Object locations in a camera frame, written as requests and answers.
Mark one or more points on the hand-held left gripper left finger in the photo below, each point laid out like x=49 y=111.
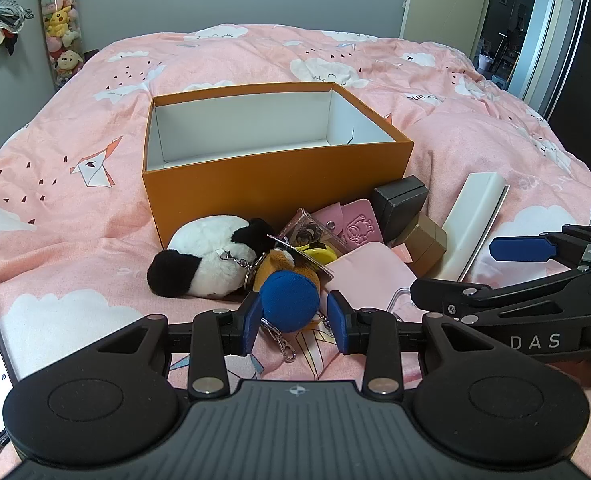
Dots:
x=252 y=322

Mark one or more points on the white door frame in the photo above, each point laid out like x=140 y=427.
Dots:
x=540 y=35

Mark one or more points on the pink embossed tag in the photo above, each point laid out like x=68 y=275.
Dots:
x=360 y=225

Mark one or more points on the pink cloth pouch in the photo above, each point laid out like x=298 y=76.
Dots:
x=365 y=275

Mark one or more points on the yellow plastic toy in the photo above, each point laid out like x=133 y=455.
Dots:
x=320 y=255

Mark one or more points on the clear plastic piece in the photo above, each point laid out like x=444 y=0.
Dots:
x=400 y=296

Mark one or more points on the long white box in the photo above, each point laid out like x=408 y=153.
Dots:
x=468 y=220

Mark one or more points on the orange cardboard box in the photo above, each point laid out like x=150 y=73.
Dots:
x=275 y=185

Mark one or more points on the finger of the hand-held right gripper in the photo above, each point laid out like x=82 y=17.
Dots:
x=440 y=292
x=520 y=250

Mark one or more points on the pile of clothes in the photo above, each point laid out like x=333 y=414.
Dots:
x=0 y=17

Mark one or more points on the black and white panda plush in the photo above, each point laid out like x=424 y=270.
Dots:
x=200 y=245

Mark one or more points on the cream door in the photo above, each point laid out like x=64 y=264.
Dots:
x=450 y=5

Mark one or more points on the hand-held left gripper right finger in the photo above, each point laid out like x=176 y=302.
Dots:
x=339 y=325

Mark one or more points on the dark grey square box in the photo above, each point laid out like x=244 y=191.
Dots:
x=400 y=205

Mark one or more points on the tan cardboard box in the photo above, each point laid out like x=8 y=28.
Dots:
x=425 y=245

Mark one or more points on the pink snap card holder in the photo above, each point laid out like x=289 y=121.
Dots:
x=328 y=217

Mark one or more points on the clear tube of plush toys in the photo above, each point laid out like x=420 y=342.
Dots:
x=58 y=20

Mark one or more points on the clear acrylic figure charm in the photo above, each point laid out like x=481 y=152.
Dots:
x=303 y=227

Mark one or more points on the pink printed blanket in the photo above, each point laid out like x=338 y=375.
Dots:
x=275 y=55

